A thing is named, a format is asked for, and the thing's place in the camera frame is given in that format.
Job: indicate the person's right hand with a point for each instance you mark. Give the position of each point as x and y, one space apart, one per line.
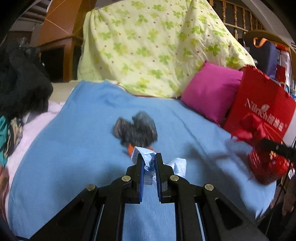
290 197

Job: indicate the dark red box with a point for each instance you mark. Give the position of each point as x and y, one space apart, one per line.
281 73

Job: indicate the blue towel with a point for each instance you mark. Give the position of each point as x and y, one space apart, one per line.
81 150

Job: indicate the black lace cloth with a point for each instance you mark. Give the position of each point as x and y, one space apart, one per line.
23 88

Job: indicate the pink pillow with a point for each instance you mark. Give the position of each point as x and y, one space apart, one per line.
208 92

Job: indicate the light blue paper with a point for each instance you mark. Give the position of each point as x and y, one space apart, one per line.
178 166

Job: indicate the red paper bag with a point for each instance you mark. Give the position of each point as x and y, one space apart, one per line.
259 92

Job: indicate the red mesh basket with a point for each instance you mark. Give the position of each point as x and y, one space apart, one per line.
266 171

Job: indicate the yellow black patterned cloth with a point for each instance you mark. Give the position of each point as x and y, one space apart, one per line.
15 132

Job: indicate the wooden stair railing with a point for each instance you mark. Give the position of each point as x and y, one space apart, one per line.
235 16

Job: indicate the red ribbon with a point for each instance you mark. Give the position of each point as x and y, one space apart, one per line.
249 129

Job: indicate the striped scarf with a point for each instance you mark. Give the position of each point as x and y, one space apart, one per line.
3 183

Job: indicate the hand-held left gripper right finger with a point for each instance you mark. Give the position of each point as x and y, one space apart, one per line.
159 180

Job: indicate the wooden cabinet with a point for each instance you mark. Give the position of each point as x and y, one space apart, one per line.
60 27

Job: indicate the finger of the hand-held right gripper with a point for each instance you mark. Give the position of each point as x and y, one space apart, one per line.
277 147

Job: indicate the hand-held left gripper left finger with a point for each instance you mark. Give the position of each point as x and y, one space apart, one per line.
140 176

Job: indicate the green clover print quilt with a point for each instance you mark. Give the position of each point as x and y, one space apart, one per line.
150 46

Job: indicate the teal cloth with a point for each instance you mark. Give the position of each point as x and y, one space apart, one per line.
3 134

